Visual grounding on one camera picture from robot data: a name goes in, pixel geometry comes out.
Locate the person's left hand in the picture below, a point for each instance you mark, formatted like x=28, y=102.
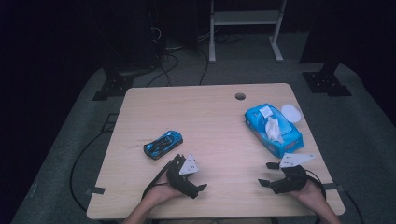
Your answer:
x=162, y=193

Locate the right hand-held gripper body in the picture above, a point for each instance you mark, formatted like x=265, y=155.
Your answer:
x=291, y=182

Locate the white metal stand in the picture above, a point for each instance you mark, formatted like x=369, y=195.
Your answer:
x=246, y=18

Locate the black square floor frame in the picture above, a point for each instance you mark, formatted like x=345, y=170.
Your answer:
x=106, y=124

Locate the blue wet wipe pack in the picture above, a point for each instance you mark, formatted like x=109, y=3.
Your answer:
x=280, y=137

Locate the black stand base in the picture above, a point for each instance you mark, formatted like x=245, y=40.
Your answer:
x=325, y=82
x=113, y=87

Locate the grey tape strip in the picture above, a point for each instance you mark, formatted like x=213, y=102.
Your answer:
x=96, y=190
x=331, y=186

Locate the white round lid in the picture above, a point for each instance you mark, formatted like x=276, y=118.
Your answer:
x=291, y=113

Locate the blue toy car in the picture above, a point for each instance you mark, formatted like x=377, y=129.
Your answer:
x=163, y=144

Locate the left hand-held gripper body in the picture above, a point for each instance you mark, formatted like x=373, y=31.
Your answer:
x=182, y=183

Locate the person's right hand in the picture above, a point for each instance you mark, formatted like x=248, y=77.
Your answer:
x=309, y=194

